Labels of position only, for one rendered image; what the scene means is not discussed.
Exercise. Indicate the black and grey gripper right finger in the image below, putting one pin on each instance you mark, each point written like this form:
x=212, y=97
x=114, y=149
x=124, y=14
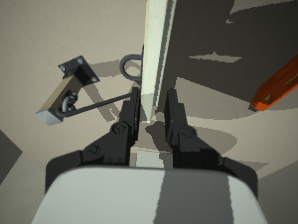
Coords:
x=189, y=151

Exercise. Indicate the orange spirit level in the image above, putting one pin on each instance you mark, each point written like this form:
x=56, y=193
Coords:
x=276, y=87

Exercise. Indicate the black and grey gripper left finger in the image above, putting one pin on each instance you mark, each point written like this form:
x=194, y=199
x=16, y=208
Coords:
x=112, y=147

